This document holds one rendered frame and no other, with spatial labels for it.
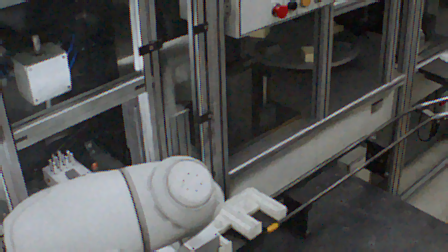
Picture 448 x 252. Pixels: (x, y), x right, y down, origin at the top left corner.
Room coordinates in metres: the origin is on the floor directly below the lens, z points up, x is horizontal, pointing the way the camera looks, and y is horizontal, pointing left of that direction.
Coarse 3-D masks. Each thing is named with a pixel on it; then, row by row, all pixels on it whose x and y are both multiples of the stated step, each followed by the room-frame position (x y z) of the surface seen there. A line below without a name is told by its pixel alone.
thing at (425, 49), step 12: (432, 0) 2.37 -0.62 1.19; (444, 0) 2.45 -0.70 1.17; (432, 12) 2.38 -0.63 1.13; (444, 12) 2.46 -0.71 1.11; (432, 24) 2.39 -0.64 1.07; (444, 24) 2.48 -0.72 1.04; (420, 36) 2.32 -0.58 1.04; (432, 36) 2.40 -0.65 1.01; (444, 36) 2.49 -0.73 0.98; (420, 48) 2.33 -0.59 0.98; (432, 48) 2.41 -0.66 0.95; (444, 48) 2.50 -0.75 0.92; (420, 60) 2.34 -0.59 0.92
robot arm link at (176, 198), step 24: (144, 168) 0.67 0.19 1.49; (168, 168) 0.65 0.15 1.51; (192, 168) 0.66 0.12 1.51; (144, 192) 0.63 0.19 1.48; (168, 192) 0.62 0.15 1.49; (192, 192) 0.63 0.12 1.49; (216, 192) 0.66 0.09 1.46; (144, 216) 0.61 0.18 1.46; (168, 216) 0.61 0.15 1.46; (192, 216) 0.62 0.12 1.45; (144, 240) 0.60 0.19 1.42; (168, 240) 0.62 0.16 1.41
